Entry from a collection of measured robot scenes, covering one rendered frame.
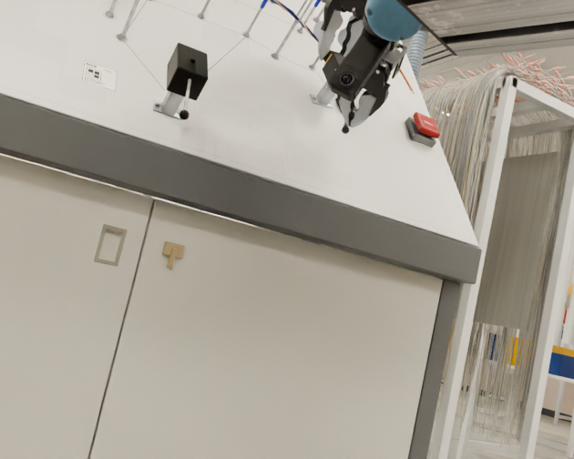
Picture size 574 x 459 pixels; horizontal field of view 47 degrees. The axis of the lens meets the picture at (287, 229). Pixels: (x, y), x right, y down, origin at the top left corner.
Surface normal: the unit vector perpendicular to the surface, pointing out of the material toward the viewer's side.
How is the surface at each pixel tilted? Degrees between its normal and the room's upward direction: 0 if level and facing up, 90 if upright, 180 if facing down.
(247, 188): 90
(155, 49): 52
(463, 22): 180
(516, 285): 90
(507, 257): 90
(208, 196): 90
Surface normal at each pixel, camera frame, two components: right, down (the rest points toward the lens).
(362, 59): -0.11, -0.23
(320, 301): 0.44, -0.01
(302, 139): 0.48, -0.61
